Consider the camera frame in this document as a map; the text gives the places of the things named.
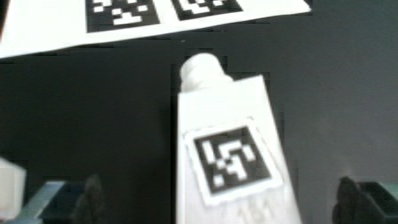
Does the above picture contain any white fiducial marker sheet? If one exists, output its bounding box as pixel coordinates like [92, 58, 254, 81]
[0, 0, 311, 58]

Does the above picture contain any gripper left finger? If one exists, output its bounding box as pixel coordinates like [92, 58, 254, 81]
[10, 175, 105, 224]

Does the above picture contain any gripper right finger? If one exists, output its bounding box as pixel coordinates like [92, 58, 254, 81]
[332, 177, 398, 224]

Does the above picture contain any white stool leg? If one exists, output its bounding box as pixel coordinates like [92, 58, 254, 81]
[0, 157, 26, 219]
[176, 53, 302, 224]

